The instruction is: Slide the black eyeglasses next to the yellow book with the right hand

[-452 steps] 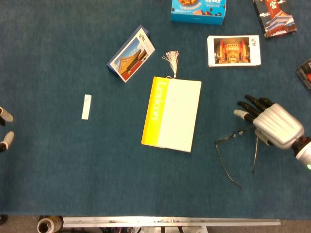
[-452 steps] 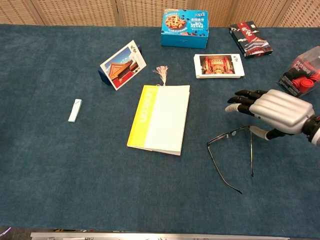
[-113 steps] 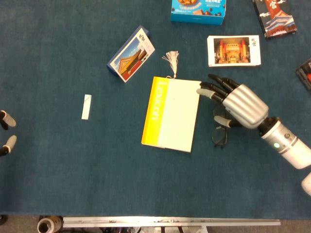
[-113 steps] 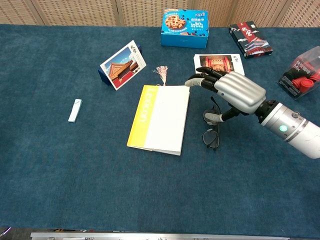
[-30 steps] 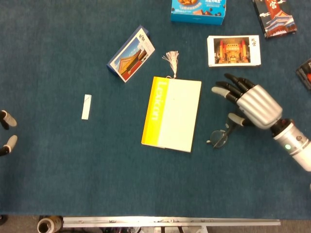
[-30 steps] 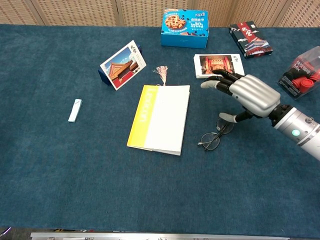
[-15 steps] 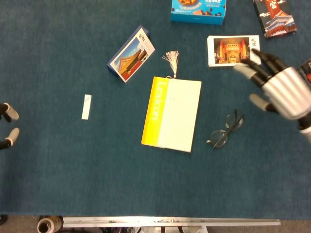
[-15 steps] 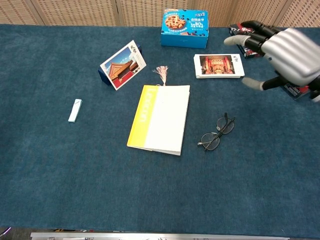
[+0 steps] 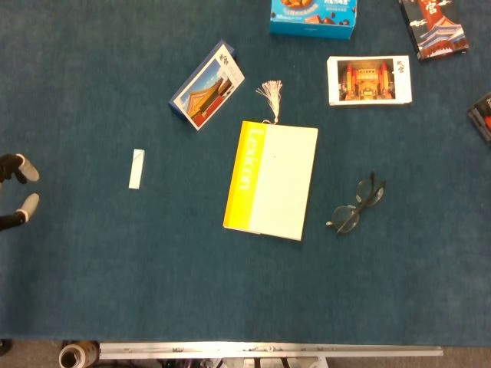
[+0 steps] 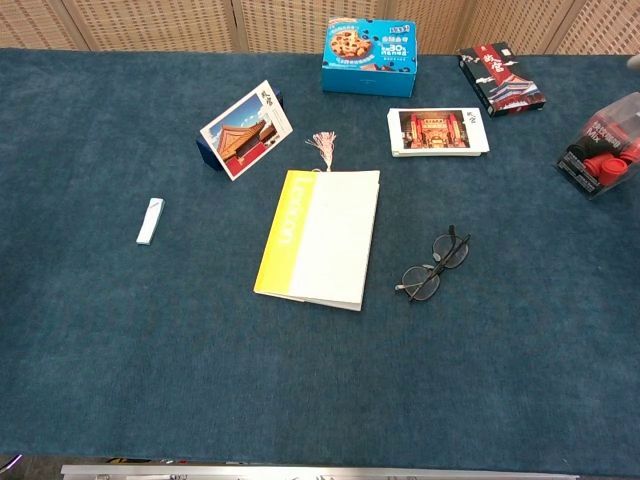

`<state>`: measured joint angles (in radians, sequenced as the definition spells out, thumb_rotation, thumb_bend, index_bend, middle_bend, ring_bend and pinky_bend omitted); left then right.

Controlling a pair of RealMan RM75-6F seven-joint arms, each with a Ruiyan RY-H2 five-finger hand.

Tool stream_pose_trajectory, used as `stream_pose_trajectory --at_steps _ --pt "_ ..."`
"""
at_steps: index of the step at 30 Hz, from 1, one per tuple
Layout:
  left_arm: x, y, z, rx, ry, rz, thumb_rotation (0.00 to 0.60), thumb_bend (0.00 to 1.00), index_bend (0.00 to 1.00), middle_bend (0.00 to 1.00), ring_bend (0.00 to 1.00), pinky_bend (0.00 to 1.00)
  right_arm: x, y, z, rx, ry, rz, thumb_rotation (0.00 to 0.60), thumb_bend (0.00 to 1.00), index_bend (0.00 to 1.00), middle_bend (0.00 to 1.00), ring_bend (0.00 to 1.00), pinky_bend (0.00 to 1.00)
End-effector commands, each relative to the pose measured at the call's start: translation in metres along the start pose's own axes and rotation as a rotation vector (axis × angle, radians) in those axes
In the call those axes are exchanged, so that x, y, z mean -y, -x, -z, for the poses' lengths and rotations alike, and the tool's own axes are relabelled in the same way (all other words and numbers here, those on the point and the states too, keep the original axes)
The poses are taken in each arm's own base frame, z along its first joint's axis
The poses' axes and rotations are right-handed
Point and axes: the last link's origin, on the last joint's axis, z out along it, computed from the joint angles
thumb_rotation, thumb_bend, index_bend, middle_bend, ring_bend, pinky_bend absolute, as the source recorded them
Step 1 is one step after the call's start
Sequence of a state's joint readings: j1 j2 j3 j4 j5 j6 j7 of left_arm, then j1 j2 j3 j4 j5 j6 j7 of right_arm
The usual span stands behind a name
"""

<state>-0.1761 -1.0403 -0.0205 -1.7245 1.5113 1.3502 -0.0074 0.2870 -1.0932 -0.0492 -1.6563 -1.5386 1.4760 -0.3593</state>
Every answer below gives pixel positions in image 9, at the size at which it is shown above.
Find red gate postcard stack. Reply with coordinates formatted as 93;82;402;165
326;55;413;107

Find dark blue card box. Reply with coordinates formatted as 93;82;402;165
168;39;236;120

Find small white eraser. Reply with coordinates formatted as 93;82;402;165
128;148;146;190

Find yellow and white notebook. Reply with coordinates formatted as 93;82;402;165
222;120;319;242

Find blue cookie box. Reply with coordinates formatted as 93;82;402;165
269;0;358;41

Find aluminium table edge rail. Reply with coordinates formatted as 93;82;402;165
98;342;444;360

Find left black grey-tipped robot hand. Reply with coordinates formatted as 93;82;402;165
0;153;41;232

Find white bookmark tassel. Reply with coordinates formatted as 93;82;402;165
255;80;284;125

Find dark palace print box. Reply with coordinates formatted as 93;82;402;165
397;0;470;62

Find palace roof postcard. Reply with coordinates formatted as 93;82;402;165
172;44;246;132

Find brown tape roll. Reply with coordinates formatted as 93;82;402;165
58;342;99;368

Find black-framed eyeglasses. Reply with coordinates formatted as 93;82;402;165
325;171;387;235

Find blue felt table cloth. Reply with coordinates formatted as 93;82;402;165
0;0;491;342

